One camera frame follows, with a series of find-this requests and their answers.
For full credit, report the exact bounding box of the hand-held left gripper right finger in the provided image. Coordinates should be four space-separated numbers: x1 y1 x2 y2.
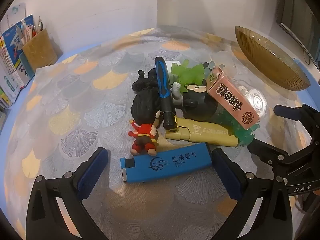
211 148 293 240

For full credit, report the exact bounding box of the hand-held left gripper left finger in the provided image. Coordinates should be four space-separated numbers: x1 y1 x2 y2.
26 147 109 240

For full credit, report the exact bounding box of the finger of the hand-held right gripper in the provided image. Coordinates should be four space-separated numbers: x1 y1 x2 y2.
246 139 320 167
273 104 320 140

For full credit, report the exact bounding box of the yellow lighter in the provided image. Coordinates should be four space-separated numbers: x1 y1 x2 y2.
165 117 239 148

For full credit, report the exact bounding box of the amber ribbed glass bowl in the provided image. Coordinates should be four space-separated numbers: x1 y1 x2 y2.
234 26 311 91

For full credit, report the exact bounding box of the pink carton box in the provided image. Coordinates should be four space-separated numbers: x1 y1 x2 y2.
206 66 260 130

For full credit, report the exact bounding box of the red-suited doll figurine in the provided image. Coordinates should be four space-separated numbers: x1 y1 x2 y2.
128 90 163 156

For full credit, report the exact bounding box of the blue lighter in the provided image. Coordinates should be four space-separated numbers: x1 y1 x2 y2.
120 142 213 184

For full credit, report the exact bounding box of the black mouse head figure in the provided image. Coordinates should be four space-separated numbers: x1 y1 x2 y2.
181 84 225 123

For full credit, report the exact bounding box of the clear plastic shell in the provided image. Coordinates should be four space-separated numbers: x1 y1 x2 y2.
215 51 240 80

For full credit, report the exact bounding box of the small white and blue figurine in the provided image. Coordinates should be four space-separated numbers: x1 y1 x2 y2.
172 82 184 105

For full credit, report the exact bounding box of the green translucent toy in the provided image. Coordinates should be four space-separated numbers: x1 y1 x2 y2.
170 59 212 87

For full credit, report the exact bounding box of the black dog figurine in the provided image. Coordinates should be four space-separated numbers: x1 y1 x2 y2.
132 70 159 95

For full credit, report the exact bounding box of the blue and black utility knife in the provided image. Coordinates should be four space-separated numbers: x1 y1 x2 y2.
154 56 178 131

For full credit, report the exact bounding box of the white charger block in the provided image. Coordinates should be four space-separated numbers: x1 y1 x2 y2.
166 60 182 80

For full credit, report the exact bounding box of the ginkgo leaf printed tablecloth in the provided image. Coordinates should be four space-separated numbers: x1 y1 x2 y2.
0 25 320 240

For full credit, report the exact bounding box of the dark monitor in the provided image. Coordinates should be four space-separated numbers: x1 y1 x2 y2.
275 0 320 70

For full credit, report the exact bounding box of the tan pen holder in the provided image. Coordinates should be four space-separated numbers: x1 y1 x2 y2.
22 28 58 72

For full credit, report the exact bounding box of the row of books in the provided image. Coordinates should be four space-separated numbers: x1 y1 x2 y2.
0 2 35 110

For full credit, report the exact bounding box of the white pole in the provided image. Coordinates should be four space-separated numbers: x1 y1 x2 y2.
157 0 177 28

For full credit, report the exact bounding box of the bundle of pens and pencils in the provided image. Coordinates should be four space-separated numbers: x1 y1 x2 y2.
15 16 44 46

